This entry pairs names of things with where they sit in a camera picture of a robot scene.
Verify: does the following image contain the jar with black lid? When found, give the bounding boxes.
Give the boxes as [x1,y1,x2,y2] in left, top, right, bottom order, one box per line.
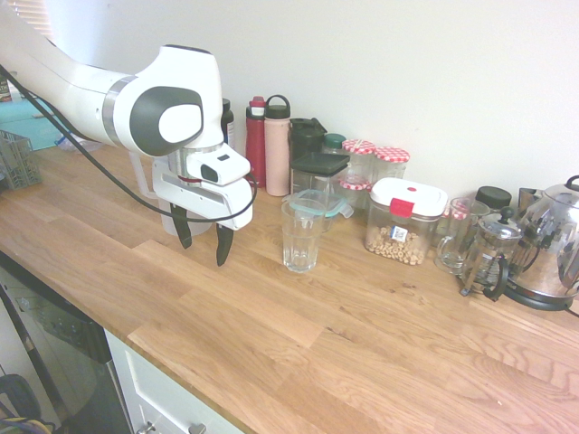
[474,185,513,213]

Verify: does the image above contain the black dishwasher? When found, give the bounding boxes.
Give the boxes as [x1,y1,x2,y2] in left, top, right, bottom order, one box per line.
[0,250,132,434]

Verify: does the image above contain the pink water bottle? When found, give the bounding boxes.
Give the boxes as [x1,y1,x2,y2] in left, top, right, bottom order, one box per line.
[264,94,292,198]

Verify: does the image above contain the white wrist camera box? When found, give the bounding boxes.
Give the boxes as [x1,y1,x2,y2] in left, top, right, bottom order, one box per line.
[183,144,252,186]

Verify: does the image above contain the glass container with teal lid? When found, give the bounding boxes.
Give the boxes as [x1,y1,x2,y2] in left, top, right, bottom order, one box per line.
[282,188,355,234]

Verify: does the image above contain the glass french press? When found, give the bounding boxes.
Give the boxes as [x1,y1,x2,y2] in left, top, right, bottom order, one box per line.
[460,206,526,303]

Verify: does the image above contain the cereal container white red lid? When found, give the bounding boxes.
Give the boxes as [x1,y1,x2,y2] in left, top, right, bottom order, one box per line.
[364,177,449,268]

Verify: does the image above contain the clear glass mug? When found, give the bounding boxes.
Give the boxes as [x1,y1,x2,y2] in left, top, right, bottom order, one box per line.
[434,197,492,276]

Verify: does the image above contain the black bag with yellow cords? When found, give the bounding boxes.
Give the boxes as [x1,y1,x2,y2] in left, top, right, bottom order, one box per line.
[0,373,58,434]

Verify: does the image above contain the teal bread box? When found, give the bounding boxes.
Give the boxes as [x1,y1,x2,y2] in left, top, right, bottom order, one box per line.
[0,101,64,153]

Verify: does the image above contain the jar with green lid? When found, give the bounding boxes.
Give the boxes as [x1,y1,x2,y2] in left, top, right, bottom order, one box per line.
[321,133,347,157]

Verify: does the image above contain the black protein powder tub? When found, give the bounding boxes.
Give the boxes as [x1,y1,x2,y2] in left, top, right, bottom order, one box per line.
[221,98,237,153]

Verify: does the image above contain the grey plastic basket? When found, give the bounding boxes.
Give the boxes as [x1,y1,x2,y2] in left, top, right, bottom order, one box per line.
[0,129,44,191]

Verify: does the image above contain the jar with red checked lid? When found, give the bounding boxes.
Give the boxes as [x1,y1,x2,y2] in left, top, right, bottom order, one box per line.
[341,138,377,182]
[337,177,373,210]
[373,146,412,183]
[441,201,471,248]

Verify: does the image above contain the shiny steel electric kettle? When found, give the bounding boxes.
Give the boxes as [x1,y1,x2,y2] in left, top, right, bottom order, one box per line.
[501,175,579,313]

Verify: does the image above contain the square container with black lid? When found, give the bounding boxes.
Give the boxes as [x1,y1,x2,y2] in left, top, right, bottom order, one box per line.
[289,152,352,200]

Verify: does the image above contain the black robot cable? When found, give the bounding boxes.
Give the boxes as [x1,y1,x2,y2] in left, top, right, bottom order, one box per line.
[0,65,260,223]

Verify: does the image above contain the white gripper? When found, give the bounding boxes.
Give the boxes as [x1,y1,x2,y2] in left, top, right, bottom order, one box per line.
[152,156,254,268]

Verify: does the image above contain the black shaker bottle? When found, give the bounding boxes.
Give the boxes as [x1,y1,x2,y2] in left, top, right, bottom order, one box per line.
[288,118,327,164]

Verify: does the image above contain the clear zip bag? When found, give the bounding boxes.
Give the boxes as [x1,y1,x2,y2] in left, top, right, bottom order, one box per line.
[56,133,103,156]

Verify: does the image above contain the translucent pitcher with blue lid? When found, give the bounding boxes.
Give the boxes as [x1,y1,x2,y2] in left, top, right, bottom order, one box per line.
[129,151,214,240]

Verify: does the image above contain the red water bottle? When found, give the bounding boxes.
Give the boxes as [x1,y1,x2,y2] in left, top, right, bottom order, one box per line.
[245,95,268,189]

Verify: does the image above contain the window blinds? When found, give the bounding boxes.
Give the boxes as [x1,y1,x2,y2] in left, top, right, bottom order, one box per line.
[17,0,58,46]

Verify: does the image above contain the white cabinet drawer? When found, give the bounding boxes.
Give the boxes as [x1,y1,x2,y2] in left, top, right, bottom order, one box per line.
[103,327,245,434]

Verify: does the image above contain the clear drinking glass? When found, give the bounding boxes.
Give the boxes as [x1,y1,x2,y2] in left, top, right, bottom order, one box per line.
[280,198,327,274]

